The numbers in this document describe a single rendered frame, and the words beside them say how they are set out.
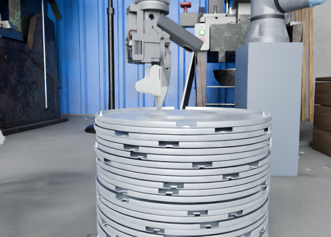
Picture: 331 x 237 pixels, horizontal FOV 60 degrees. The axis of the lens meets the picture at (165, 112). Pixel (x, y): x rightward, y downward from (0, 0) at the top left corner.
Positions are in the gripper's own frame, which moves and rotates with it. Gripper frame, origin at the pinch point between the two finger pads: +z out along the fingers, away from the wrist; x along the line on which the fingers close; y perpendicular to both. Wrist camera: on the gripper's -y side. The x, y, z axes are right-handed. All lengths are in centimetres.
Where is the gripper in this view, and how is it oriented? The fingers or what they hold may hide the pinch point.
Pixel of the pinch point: (161, 102)
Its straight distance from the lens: 62.1
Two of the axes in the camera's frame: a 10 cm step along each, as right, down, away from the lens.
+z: 0.0, 10.0, 0.8
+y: -9.5, 0.3, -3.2
